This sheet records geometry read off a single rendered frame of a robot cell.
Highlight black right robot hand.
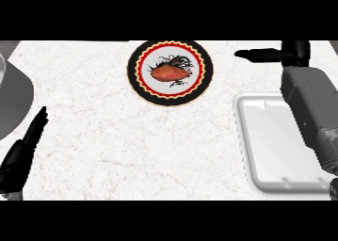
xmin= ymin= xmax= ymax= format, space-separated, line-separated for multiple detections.
xmin=234 ymin=40 xmax=312 ymax=68

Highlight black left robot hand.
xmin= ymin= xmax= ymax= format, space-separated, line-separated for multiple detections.
xmin=0 ymin=105 xmax=51 ymax=196

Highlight orange-brown sweet potato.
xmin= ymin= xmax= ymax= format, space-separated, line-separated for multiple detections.
xmin=150 ymin=64 xmax=193 ymax=83

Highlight white rectangular plate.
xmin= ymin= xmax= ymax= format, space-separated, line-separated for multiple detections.
xmin=232 ymin=91 xmax=338 ymax=201

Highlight oval black-rimmed patterned tray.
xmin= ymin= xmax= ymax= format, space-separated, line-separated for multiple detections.
xmin=128 ymin=40 xmax=215 ymax=107

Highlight large grey round pot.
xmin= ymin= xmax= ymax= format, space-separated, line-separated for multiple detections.
xmin=0 ymin=46 xmax=36 ymax=147

